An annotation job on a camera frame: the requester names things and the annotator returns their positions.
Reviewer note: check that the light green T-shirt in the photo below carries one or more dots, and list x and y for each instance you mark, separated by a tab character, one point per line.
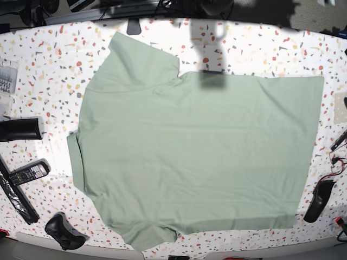
162	154

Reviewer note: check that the grey monitor stand base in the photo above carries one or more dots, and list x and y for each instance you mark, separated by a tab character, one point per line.
133	27

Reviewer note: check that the black TV remote control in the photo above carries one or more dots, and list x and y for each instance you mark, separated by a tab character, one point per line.
30	172

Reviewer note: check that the black cylindrical tube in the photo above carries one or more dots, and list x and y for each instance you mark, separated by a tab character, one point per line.
21	129

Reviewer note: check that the black game controller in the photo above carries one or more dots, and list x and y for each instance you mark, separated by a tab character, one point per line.
60	230

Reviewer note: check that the black curved handheld device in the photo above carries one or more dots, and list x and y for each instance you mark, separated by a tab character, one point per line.
321	196

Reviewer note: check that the beige perforated pad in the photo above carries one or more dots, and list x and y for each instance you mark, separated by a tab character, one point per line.
340	108

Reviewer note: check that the long black flat bar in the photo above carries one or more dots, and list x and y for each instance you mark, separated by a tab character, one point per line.
17	198

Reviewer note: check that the clear plastic parts box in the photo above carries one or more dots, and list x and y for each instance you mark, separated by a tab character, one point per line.
9	71

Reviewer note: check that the small red clip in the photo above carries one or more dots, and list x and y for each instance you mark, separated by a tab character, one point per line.
339	221

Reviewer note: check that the black probe with cable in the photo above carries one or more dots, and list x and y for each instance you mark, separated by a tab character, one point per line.
339	141

